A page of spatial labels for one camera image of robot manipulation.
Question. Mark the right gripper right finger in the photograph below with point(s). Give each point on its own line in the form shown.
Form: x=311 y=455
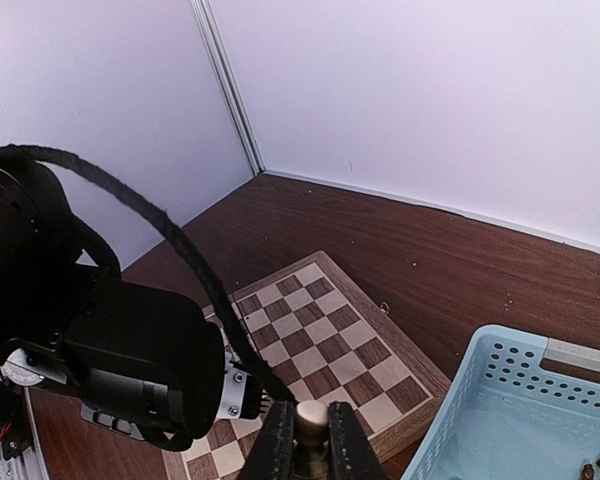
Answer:
x=351 y=455

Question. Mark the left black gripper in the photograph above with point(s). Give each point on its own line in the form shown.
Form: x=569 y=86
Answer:
x=136 y=354

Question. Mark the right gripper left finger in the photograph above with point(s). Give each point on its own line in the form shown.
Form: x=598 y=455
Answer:
x=271 y=455

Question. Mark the dark brown pawn piece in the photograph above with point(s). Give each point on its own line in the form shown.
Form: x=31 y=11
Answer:
x=311 y=434

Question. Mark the wooden folding chess board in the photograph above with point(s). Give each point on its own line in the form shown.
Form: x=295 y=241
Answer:
x=328 y=341

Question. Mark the light blue plastic basket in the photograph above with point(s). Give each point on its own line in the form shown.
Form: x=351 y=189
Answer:
x=506 y=416

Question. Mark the front aluminium rail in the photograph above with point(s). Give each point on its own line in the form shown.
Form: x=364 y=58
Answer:
x=21 y=454

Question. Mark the left aluminium frame post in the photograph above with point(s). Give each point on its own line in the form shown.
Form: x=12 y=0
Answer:
x=223 y=72

